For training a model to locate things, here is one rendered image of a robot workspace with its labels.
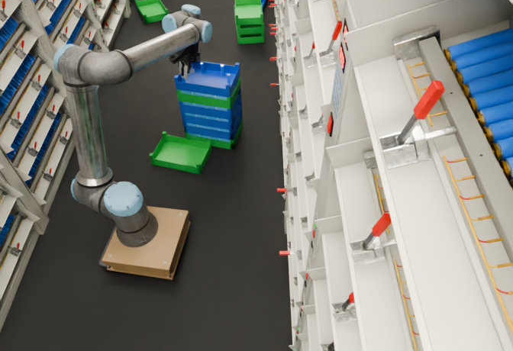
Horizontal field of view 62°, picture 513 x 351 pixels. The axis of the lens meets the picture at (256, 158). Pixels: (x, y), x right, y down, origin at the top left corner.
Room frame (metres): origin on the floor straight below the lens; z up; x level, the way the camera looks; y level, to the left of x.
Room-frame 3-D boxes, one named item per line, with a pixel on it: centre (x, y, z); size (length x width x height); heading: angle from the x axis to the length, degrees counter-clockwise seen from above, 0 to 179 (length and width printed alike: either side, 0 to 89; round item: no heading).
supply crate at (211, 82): (1.86, 0.25, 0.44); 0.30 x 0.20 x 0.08; 75
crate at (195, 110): (1.86, 0.25, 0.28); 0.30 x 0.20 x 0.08; 75
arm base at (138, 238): (1.08, 0.56, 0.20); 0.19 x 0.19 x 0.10
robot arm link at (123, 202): (1.09, 0.57, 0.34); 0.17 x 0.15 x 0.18; 60
